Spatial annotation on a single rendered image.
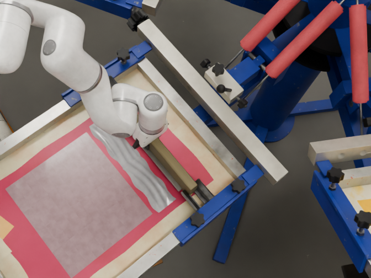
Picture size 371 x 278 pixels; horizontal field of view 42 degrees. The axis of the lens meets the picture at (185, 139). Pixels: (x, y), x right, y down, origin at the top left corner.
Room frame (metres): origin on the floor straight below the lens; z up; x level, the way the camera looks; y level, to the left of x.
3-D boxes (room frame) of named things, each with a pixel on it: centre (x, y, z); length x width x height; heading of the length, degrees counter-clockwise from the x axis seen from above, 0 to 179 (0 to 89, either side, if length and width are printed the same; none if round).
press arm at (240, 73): (0.78, -0.11, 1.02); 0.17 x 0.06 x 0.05; 143
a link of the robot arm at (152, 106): (0.50, 0.14, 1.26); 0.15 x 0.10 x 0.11; 100
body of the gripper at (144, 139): (0.50, 0.10, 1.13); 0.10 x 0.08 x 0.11; 143
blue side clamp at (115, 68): (0.69, 0.31, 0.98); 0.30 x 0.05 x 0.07; 143
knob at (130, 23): (0.90, 0.24, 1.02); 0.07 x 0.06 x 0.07; 143
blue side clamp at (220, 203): (0.35, -0.14, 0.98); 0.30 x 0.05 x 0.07; 143
